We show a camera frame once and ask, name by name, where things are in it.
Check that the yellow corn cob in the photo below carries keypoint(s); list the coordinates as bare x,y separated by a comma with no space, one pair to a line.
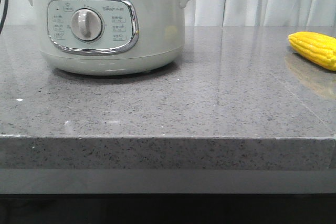
317,48

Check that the pale green electric cooking pot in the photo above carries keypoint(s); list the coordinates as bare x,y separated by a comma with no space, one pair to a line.
110,37

